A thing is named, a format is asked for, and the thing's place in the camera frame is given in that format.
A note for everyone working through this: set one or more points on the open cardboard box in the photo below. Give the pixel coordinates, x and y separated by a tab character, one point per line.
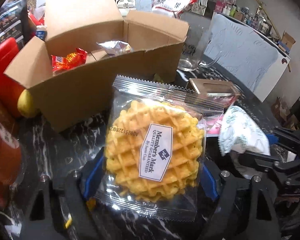
76	94

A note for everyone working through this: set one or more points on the packaged yellow waffle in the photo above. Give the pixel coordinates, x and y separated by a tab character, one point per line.
154	149

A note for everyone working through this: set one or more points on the white printed snack packet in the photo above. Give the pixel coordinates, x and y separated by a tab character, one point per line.
240	133

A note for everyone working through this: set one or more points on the red snack packet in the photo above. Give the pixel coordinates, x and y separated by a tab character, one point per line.
72	60

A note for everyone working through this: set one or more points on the silver snack packet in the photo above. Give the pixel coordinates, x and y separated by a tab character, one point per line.
115	47

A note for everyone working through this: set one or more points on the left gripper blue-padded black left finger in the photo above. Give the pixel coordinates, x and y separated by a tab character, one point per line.
44	220

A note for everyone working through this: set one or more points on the red cylindrical canister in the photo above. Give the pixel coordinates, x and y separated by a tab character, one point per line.
10	90

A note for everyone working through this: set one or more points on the white small kettle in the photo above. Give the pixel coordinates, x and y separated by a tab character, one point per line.
125	6

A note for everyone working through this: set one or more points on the clear glass mug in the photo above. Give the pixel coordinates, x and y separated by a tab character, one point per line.
198	38

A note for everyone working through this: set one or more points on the black stand-up pouch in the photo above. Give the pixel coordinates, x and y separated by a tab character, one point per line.
13	22

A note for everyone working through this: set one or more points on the clear jar orange contents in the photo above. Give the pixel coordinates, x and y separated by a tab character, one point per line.
10	157

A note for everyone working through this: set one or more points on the gold window box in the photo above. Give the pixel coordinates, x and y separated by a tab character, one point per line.
222	92

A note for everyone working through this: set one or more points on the yellow lemon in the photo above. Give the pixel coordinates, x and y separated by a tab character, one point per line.
26	105

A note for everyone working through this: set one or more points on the blue white tube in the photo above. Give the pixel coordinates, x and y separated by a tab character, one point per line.
41	32

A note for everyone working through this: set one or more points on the pink white pouch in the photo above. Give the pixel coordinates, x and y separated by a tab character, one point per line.
214	124

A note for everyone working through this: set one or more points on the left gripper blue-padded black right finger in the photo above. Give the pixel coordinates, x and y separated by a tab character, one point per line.
243	208

